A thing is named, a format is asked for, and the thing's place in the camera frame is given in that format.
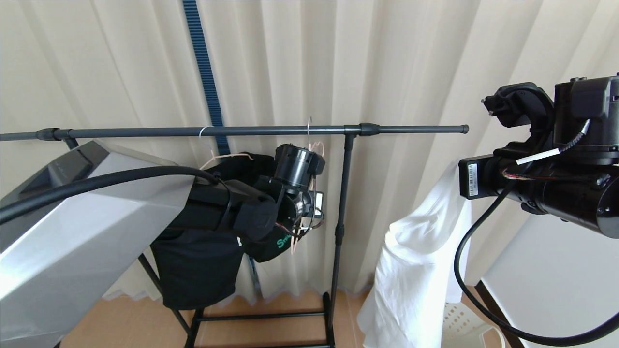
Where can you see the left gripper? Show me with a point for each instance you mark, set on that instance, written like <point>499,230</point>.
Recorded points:
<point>312,205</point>

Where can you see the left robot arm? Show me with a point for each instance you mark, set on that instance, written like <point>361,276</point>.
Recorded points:
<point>63,241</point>

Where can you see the black clothes rack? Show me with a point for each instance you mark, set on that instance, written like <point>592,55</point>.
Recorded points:
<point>411,129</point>

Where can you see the beige curtain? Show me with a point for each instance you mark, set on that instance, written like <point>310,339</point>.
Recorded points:
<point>411,63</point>
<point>96,63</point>

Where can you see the white garment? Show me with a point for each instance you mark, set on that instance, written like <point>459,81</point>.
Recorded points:
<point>416,270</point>

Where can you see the pink clothes hanger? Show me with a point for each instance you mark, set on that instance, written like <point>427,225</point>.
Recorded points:
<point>308,126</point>
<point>206,131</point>

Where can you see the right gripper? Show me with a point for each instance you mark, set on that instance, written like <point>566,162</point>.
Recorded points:
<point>488,176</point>

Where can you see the white laundry basket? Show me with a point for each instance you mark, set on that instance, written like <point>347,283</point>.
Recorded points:
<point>466,326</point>

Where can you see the black shorts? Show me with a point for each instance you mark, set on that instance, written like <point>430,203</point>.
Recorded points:
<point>198,270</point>

